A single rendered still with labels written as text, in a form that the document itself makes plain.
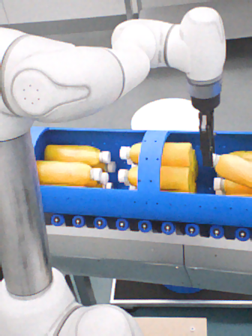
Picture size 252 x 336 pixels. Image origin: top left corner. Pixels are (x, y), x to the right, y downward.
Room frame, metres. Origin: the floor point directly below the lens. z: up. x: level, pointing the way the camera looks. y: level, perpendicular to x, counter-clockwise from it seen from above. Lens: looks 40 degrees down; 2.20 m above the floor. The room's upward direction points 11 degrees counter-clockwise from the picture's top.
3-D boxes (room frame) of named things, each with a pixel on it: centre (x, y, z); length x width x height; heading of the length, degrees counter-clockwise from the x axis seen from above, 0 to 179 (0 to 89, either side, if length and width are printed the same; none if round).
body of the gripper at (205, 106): (1.15, -0.23, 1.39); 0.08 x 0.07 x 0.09; 160
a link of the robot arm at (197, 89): (1.15, -0.23, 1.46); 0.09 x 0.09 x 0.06
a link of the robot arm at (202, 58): (1.16, -0.22, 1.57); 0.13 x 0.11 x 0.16; 55
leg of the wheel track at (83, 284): (1.47, 0.28, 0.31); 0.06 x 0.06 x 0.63; 70
